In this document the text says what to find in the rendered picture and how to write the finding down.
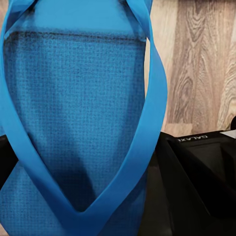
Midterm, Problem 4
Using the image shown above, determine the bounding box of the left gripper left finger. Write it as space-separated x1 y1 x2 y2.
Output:
0 135 19 190

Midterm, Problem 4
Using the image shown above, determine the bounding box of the sandal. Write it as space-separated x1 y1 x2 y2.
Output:
0 0 168 236

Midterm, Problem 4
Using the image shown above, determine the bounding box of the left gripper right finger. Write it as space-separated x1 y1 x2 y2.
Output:
155 132 236 236

